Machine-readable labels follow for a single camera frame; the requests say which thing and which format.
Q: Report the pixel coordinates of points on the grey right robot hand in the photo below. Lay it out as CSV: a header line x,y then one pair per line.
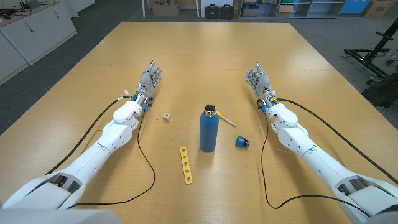
x,y
261,82

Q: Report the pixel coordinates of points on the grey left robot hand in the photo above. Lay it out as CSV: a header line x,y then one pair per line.
x,y
149,79

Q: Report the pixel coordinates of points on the blue bottle cap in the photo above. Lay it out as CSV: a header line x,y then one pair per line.
x,y
240,141

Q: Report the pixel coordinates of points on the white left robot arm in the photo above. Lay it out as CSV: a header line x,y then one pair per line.
x,y
102,146

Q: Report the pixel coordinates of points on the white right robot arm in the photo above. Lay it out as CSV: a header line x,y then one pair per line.
x,y
311,149

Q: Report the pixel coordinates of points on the blue metal bottle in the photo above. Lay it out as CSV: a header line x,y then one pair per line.
x,y
209,133

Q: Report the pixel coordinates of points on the small wooden cube block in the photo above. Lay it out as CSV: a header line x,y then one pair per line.
x,y
165,119

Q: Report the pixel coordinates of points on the wooden peg with yellow head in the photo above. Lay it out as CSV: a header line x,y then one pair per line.
x,y
228,121

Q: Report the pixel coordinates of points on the large cardboard box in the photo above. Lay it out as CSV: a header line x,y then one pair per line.
x,y
164,10

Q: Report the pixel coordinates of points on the small cardboard box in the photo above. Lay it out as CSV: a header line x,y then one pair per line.
x,y
285,11

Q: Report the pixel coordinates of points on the black hard case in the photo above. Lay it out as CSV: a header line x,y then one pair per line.
x,y
226,12
212,12

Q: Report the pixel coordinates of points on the grey metal shelf unit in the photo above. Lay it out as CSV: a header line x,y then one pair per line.
x,y
314,15

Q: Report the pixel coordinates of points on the yellow perforated strip block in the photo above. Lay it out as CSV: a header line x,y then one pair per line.
x,y
188,180

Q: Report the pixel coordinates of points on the black metal wheeled stand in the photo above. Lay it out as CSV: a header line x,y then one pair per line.
x,y
370,57

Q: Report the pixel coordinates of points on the blue panel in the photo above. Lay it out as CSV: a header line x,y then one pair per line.
x,y
351,6

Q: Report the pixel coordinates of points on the white cabinet row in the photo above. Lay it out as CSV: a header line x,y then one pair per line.
x,y
31,34

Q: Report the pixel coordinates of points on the tilted cardboard box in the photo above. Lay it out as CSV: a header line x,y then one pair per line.
x,y
377,8

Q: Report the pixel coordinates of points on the grey robot torso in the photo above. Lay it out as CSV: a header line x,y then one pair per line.
x,y
46,217

